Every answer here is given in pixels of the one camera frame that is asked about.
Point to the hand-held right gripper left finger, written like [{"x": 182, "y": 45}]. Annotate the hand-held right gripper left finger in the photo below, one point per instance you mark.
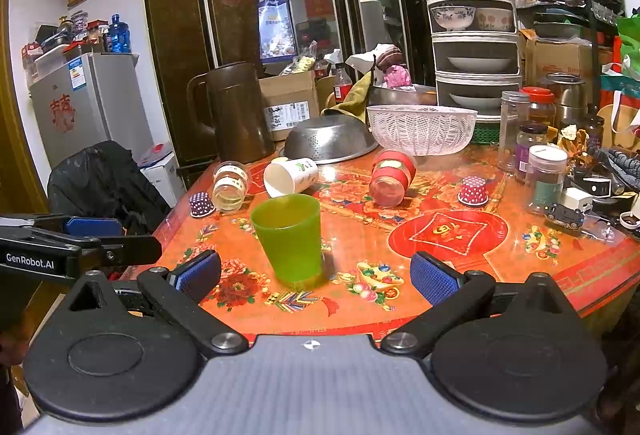
[{"x": 197, "y": 274}]

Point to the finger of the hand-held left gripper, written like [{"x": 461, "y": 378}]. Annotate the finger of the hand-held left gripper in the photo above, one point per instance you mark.
[
  {"x": 131, "y": 250},
  {"x": 93, "y": 226}
]

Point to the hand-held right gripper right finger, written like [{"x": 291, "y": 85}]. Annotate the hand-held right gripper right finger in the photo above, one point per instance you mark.
[{"x": 433, "y": 276}]

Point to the clear plastic cup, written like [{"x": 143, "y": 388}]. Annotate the clear plastic cup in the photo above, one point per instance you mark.
[{"x": 231, "y": 187}]

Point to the red labelled clear cup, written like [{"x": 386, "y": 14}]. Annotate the red labelled clear cup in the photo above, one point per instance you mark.
[{"x": 392, "y": 177}]

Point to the white paper cup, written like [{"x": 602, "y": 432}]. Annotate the white paper cup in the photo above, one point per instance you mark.
[{"x": 295, "y": 175}]

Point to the green plastic cup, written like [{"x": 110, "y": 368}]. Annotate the green plastic cup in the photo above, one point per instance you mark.
[{"x": 290, "y": 240}]

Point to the red floral tablecloth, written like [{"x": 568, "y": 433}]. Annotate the red floral tablecloth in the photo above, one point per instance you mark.
[{"x": 450, "y": 235}]

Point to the purple dotted cupcake liner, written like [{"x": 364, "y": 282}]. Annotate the purple dotted cupcake liner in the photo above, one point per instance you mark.
[{"x": 201, "y": 205}]

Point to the white storage box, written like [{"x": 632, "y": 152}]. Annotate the white storage box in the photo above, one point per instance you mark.
[{"x": 162, "y": 175}]

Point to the red dotted cupcake liner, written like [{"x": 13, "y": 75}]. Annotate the red dotted cupcake liner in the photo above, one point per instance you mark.
[{"x": 473, "y": 191}]

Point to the grey small fridge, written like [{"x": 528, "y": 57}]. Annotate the grey small fridge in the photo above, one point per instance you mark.
[{"x": 85, "y": 110}]

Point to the white plastic basket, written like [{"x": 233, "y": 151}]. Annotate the white plastic basket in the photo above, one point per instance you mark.
[{"x": 422, "y": 130}]

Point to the white lid clear jar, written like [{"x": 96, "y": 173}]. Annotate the white lid clear jar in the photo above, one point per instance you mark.
[{"x": 545, "y": 180}]

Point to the toy truck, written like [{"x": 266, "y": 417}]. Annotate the toy truck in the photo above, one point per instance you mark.
[{"x": 567, "y": 210}]

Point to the small green basket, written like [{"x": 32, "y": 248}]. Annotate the small green basket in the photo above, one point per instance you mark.
[{"x": 485, "y": 133}]

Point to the purple label jar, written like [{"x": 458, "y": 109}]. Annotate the purple label jar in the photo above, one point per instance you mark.
[{"x": 530, "y": 150}]

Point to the tall clear jar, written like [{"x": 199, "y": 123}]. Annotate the tall clear jar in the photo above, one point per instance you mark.
[{"x": 512, "y": 130}]

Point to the brown plastic pitcher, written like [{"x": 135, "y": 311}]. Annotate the brown plastic pitcher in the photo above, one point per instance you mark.
[{"x": 240, "y": 110}]

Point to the metal colander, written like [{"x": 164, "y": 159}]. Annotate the metal colander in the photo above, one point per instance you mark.
[{"x": 330, "y": 137}]

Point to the white plate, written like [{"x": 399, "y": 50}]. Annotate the white plate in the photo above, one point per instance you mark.
[
  {"x": 479, "y": 63},
  {"x": 475, "y": 101}
]

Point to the metal basin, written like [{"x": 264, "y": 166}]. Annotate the metal basin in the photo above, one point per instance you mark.
[{"x": 405, "y": 95}]

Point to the small black box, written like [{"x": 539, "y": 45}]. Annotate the small black box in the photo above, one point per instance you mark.
[{"x": 595, "y": 185}]

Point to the cardboard box with label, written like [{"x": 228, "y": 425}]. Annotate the cardboard box with label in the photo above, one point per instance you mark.
[{"x": 290, "y": 105}]

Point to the blue water bottle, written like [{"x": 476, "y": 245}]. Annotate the blue water bottle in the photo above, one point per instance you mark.
[{"x": 119, "y": 35}]

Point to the olive green cloth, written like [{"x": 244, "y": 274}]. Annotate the olive green cloth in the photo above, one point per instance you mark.
[{"x": 352, "y": 100}]

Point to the red lid jar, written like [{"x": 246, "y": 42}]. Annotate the red lid jar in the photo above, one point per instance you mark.
[{"x": 540, "y": 107}]

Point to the pink plastic bag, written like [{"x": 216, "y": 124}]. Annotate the pink plastic bag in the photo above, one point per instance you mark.
[{"x": 397, "y": 76}]

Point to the dark brown wardrobe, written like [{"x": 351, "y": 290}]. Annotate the dark brown wardrobe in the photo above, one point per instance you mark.
[{"x": 175, "y": 40}]

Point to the cola bottle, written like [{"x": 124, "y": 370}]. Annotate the cola bottle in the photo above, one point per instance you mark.
[{"x": 342, "y": 85}]

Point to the grey knit cloth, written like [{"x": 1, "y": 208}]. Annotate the grey knit cloth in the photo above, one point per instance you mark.
[{"x": 622, "y": 167}]

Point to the metal kettle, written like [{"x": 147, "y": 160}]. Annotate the metal kettle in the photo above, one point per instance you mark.
[{"x": 567, "y": 97}]

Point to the white plastic bag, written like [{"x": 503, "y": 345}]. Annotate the white plastic bag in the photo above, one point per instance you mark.
[{"x": 370, "y": 57}]

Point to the grey stacked dish rack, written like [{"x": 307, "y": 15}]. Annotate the grey stacked dish rack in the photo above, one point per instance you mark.
[{"x": 472, "y": 42}]

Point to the brown paper bag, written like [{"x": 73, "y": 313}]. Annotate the brown paper bag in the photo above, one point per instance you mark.
[{"x": 620, "y": 120}]

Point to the large cardboard box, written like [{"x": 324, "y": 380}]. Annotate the large cardboard box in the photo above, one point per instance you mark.
[{"x": 560, "y": 57}]

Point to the blue floral bowl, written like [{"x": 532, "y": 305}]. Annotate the blue floral bowl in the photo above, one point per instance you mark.
[{"x": 452, "y": 17}]

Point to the blue snack bag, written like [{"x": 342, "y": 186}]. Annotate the blue snack bag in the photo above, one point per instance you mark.
[{"x": 275, "y": 25}]

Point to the orange floral bowl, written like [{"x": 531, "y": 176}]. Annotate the orange floral bowl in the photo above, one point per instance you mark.
[{"x": 495, "y": 19}]

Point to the green shopping bag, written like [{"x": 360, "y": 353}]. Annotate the green shopping bag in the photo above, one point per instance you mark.
[{"x": 630, "y": 45}]

